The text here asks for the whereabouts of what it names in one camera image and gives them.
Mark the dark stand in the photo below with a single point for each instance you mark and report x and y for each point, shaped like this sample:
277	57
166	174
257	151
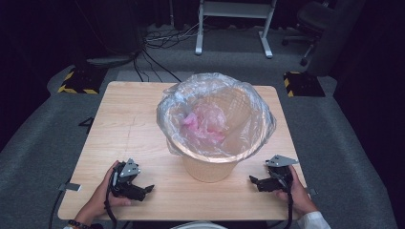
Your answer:
108	28

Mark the pink plastic bag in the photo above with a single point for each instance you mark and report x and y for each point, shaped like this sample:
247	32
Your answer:
205	124

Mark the white garment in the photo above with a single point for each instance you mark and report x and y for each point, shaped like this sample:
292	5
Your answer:
199	225

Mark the beige plastic wastebasket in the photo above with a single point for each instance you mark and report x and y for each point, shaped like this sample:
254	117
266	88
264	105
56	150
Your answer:
210	168

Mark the clear plastic bin liner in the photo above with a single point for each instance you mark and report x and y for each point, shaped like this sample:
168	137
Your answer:
178	105

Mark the black yellow striped base plate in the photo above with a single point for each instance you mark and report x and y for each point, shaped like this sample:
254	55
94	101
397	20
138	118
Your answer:
81	81
304	84

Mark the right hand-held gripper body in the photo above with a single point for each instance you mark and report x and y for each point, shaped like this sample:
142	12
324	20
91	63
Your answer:
280	173

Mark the grey table edge bracket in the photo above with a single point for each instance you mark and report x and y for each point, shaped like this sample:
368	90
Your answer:
312	191
70	187

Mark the person's right hand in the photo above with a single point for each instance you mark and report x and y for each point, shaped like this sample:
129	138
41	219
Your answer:
299	194

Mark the dark office chair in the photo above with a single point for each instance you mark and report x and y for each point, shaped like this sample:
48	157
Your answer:
313	19

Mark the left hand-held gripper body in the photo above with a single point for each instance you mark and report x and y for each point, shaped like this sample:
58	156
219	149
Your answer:
125	178

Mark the white metal table frame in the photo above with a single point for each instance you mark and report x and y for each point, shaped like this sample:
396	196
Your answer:
234	9

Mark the person's left hand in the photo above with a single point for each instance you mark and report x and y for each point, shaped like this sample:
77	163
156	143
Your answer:
98	197

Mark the grey upright panel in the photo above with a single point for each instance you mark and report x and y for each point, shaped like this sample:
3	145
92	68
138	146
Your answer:
337	35

